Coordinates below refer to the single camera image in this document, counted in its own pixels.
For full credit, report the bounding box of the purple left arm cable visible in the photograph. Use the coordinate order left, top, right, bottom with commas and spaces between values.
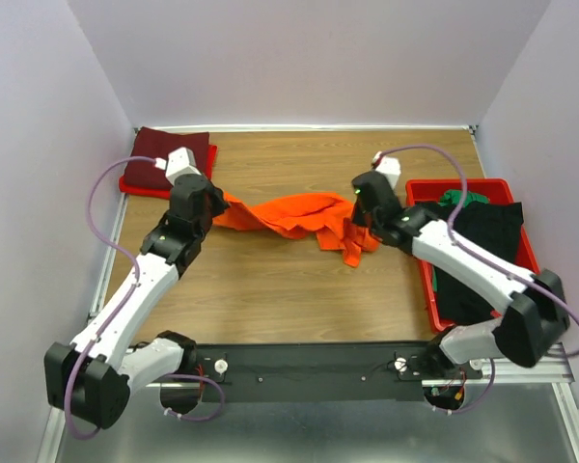
63, 155, 168, 441

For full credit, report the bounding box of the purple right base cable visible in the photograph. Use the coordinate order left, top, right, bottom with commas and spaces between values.
431, 359, 497, 416

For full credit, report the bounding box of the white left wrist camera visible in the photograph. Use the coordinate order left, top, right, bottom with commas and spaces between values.
154, 148, 202, 186

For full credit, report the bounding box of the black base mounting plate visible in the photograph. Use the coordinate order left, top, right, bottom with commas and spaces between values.
158, 340, 483, 416

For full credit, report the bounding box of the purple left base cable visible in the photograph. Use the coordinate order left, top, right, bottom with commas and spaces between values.
162, 373, 227, 423

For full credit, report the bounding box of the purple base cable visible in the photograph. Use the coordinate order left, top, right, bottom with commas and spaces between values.
162, 373, 227, 423
431, 359, 497, 416

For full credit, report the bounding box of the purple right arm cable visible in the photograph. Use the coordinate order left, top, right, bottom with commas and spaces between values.
380, 144, 579, 359

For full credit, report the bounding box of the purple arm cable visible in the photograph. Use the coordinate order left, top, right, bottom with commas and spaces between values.
380, 144, 579, 359
63, 155, 168, 441

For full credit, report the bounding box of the folded maroon t-shirt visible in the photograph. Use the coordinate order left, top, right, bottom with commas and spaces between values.
124, 125, 211, 191

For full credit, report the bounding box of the orange t-shirt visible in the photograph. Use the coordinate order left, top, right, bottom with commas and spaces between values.
213, 192, 379, 267

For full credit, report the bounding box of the black t-shirt in bin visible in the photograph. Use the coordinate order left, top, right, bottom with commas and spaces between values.
432, 203, 523, 325

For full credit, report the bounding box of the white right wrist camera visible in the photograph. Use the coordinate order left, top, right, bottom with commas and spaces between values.
372, 151, 401, 189

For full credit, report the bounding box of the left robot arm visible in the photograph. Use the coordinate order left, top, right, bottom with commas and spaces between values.
43, 174, 228, 429

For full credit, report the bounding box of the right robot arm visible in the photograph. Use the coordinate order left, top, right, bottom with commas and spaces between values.
351, 170, 570, 378

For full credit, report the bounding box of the folded red t-shirt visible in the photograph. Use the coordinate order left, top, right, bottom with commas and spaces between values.
118, 143, 219, 201

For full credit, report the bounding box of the green t-shirt in bin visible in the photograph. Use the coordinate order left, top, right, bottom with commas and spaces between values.
437, 189, 490, 206

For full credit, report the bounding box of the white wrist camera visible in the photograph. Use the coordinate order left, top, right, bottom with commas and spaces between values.
154, 148, 202, 186
372, 151, 401, 189

